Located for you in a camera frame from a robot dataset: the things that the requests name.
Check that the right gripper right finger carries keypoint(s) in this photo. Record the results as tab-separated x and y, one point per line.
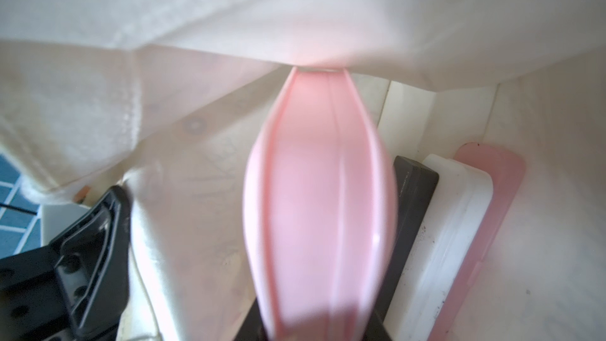
375	330

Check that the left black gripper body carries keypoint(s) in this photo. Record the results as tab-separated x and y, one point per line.
32	306

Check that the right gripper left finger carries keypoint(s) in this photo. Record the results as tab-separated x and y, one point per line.
252	328

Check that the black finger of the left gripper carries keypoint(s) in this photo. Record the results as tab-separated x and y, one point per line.
92	269

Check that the cream canvas tote bag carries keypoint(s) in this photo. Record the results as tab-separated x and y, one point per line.
166	98

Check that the black case in bag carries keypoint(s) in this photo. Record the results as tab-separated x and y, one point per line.
416	185

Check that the translucent pink case in bag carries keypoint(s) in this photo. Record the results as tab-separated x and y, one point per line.
506	171

